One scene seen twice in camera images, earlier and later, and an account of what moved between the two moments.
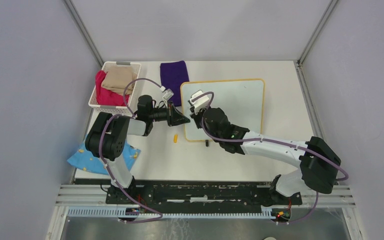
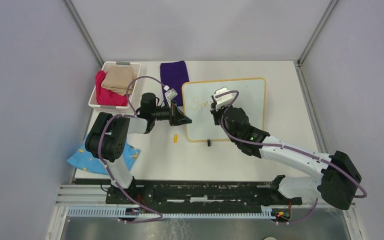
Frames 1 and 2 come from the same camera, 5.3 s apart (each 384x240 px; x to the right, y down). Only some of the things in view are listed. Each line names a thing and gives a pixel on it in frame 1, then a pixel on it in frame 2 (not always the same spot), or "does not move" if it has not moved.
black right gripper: [196, 116] -> [216, 112]
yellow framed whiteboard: [242, 100] does not move
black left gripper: [174, 117] does not move
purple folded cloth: [173, 74] does not move
